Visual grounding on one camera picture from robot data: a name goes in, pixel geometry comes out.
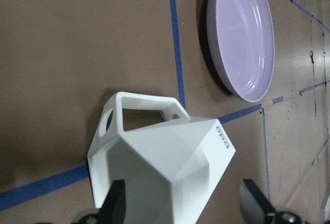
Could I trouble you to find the brown paper table cover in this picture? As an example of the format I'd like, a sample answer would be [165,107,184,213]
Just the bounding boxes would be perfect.
[1,0,329,223]

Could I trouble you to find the lilac round plate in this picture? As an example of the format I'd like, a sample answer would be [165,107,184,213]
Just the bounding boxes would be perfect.
[206,0,275,103]

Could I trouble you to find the white faceted mug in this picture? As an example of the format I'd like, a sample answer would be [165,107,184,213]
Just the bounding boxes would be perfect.
[88,92,236,223]

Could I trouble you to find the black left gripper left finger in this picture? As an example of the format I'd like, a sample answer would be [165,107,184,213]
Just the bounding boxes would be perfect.
[97,180,126,223]

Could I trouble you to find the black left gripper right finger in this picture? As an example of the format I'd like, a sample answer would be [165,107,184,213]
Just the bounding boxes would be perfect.
[239,179,276,224]

